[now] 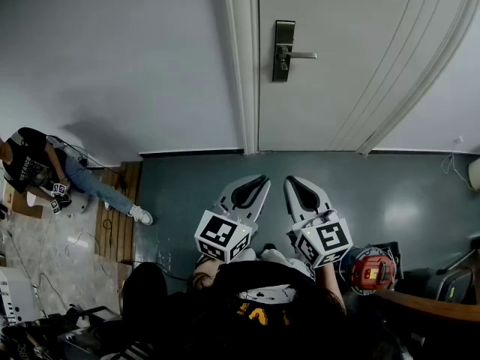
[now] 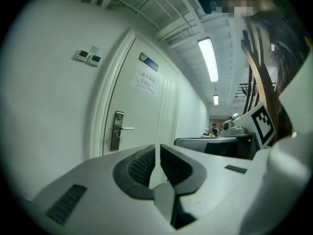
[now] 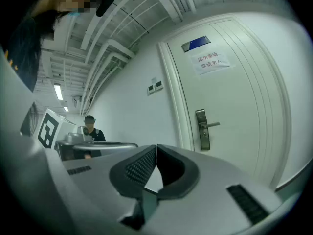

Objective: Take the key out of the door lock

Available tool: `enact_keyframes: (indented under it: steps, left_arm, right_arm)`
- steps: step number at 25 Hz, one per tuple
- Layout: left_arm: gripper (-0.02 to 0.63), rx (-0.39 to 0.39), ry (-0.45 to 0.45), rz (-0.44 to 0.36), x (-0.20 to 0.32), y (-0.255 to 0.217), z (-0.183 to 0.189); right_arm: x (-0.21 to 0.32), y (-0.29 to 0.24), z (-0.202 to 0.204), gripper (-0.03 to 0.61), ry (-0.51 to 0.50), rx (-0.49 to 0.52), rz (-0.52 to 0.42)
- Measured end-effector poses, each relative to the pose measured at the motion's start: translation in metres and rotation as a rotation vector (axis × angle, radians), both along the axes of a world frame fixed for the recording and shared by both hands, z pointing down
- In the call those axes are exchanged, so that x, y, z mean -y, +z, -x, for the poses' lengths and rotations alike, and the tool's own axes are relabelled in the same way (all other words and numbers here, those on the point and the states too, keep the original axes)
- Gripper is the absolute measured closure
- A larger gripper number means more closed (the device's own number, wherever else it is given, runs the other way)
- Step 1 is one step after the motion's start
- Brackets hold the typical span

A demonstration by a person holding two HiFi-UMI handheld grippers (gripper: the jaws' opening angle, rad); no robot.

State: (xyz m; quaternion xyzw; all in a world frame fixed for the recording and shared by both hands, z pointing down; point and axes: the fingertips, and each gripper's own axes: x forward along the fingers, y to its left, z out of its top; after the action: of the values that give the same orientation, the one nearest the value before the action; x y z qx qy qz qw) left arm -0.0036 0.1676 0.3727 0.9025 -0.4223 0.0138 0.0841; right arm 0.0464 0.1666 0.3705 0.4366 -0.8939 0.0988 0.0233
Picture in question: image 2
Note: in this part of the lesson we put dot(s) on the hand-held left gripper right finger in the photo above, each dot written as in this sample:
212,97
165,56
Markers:
220,180

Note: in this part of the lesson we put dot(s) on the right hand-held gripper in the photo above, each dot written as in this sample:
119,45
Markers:
262,125

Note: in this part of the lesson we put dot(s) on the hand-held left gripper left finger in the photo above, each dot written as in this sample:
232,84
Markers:
97,180

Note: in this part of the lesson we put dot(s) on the white door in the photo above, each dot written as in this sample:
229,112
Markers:
137,106

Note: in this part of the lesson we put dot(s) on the blue door name plate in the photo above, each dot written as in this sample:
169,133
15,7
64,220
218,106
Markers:
149,62

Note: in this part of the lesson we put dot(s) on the small ceiling light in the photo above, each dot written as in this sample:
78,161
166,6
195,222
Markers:
216,100

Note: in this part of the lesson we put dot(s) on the white paper notice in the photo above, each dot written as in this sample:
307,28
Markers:
146,82

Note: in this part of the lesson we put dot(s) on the long ceiling light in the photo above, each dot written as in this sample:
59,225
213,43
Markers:
208,59

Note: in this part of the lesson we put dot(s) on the white door frame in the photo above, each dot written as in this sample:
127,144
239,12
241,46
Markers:
107,82

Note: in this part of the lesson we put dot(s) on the white wall thermostat panel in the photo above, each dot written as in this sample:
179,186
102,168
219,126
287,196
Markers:
94,60
81,55

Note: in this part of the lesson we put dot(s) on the small translucent wall switch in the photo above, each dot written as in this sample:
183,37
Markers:
94,50

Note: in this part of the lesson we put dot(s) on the black head-worn camera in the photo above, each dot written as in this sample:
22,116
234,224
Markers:
204,1

